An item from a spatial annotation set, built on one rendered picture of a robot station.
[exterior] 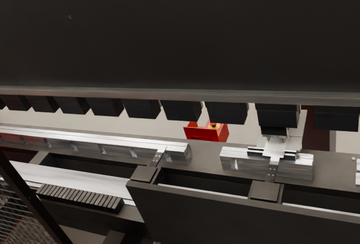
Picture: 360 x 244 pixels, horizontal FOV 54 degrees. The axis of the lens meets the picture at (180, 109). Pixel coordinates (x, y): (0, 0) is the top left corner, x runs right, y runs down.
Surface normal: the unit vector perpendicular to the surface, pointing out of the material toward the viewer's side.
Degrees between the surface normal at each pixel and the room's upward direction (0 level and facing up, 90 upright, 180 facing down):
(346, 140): 0
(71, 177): 0
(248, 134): 0
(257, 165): 90
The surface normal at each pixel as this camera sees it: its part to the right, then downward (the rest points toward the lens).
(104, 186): -0.25, -0.77
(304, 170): -0.36, 0.63
